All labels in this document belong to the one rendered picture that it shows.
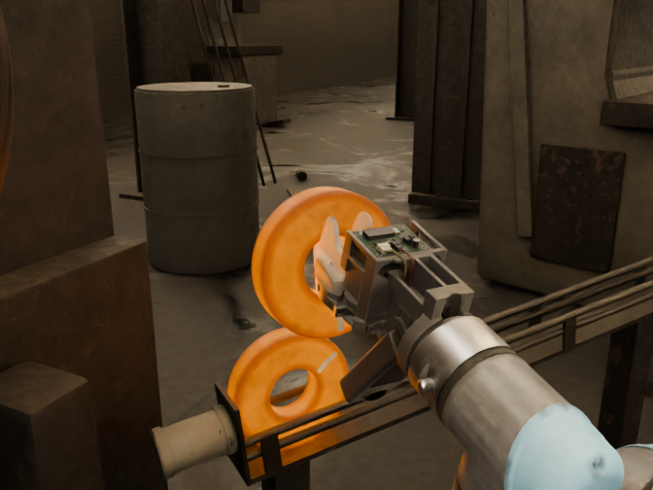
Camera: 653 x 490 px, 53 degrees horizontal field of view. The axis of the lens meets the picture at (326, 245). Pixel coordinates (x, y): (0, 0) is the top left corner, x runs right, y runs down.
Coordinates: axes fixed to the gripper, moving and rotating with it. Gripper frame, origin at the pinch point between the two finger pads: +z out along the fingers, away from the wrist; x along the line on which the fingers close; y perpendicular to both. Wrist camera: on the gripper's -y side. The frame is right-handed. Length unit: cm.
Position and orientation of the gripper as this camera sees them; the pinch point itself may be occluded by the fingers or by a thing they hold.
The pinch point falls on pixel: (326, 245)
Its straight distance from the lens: 68.0
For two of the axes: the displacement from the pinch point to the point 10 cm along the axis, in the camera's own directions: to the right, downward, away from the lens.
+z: -4.5, -5.0, 7.4
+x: -8.8, 1.4, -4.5
